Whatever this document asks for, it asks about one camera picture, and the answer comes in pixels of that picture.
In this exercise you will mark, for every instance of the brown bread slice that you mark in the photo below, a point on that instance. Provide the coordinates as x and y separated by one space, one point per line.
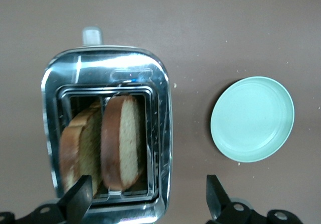
75 138
125 138

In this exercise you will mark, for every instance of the green plate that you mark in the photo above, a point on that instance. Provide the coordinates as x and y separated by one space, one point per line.
250 118

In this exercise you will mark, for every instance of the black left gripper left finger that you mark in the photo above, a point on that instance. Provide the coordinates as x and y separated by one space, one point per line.
77 199

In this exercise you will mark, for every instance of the beige chrome toaster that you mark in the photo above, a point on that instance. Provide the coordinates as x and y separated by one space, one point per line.
100 68

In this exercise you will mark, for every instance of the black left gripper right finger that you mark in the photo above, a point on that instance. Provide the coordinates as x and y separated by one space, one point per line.
218 201

